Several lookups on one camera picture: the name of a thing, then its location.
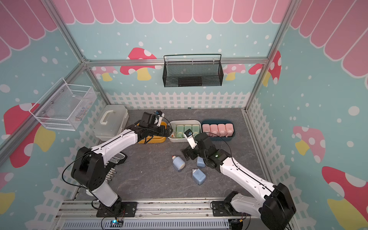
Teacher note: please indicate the dark teal storage tub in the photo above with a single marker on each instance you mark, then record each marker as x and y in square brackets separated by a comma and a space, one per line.
[219, 121]

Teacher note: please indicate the black drill bit rack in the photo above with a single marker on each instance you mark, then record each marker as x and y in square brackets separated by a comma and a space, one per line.
[110, 173]

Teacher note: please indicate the green circuit board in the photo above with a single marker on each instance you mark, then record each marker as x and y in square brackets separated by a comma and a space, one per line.
[116, 223]

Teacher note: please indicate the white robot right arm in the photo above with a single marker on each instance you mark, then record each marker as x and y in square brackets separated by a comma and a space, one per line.
[271, 203]

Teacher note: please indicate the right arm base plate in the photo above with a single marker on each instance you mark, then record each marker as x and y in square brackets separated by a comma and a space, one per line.
[221, 208]

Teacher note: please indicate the black digital scale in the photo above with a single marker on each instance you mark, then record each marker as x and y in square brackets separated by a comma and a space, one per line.
[118, 159]

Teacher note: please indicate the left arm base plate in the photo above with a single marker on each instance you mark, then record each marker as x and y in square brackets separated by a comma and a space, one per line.
[121, 209]

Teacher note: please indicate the pink sharpener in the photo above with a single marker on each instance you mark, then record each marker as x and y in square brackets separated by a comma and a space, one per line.
[222, 130]
[214, 130]
[206, 129]
[229, 129]

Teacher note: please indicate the pale green round sharpener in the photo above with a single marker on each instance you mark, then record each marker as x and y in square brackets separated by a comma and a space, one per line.
[174, 133]

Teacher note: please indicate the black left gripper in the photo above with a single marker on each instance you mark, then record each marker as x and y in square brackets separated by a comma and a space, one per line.
[162, 133]

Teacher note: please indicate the white plastic storage tub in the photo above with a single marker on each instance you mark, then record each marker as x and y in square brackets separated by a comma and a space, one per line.
[183, 122]

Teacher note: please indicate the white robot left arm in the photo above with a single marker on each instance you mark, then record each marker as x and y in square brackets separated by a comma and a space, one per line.
[89, 167]

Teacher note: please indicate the white lidded plastic case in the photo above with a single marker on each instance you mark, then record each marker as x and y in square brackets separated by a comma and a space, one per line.
[111, 122]

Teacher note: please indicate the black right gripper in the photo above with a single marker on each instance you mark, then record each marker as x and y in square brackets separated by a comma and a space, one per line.
[191, 155]

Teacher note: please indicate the white wire wall basket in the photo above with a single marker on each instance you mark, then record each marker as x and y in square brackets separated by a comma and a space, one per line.
[64, 106]

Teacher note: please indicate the black wire mesh basket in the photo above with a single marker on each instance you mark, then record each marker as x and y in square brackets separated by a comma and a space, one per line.
[192, 70]

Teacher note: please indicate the blue sharpener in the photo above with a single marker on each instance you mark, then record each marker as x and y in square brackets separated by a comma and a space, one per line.
[198, 176]
[178, 163]
[200, 162]

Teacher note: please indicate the yellow plastic storage tub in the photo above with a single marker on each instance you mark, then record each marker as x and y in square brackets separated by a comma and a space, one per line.
[153, 139]

